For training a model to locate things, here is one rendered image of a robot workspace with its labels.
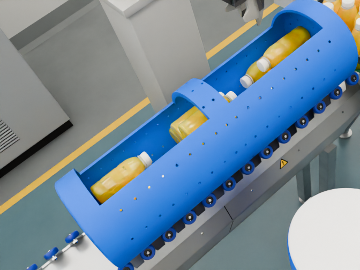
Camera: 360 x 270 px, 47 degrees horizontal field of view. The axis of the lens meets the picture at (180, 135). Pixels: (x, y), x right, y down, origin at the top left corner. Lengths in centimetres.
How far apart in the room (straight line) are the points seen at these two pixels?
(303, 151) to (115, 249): 68
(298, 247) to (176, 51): 121
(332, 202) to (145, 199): 45
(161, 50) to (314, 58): 92
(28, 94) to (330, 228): 209
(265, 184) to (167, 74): 89
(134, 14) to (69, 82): 169
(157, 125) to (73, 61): 237
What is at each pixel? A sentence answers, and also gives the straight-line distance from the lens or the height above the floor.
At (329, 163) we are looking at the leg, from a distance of 170.
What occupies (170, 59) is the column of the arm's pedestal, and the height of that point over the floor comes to 74.
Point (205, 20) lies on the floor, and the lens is 335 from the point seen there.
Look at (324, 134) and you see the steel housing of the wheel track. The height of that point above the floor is 86.
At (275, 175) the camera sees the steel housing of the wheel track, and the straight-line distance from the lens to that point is 132.
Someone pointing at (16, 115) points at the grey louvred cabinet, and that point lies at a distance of 277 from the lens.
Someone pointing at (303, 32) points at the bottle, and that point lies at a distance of 133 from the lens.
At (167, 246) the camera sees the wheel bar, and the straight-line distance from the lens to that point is 121.
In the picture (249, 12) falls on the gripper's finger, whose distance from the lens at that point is 108.
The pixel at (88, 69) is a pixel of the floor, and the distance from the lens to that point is 338.
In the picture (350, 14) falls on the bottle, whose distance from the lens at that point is 152.
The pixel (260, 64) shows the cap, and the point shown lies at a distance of 128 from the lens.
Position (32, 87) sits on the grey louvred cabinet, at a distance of 270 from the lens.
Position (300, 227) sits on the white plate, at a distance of 105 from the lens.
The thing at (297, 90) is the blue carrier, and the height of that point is 115.
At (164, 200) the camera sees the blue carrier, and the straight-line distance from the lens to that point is 101.
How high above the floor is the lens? 199
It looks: 50 degrees down
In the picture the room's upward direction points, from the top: 25 degrees counter-clockwise
